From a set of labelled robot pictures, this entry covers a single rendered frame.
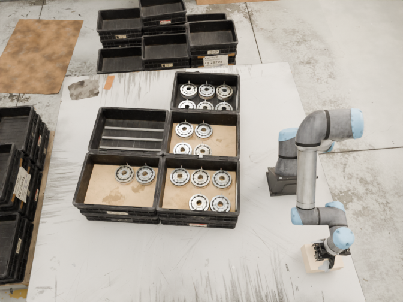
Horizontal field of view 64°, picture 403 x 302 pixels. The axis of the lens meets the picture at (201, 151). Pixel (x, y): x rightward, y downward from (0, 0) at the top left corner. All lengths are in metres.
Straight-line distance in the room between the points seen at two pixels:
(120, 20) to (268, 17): 1.68
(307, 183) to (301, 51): 2.49
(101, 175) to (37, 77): 2.04
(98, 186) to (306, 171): 1.04
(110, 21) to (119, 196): 2.09
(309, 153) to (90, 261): 1.17
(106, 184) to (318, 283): 1.17
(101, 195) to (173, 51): 1.66
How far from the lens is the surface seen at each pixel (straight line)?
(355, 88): 3.51
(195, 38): 2.94
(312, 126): 1.28
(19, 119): 2.84
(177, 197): 1.67
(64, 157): 2.09
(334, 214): 1.44
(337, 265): 1.72
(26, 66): 3.82
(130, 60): 3.12
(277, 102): 2.22
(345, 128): 1.30
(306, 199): 1.38
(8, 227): 2.55
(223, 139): 1.83
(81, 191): 1.72
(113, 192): 1.74
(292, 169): 1.70
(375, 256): 2.72
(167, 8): 3.26
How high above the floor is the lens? 2.36
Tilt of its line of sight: 59 degrees down
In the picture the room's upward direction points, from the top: straight up
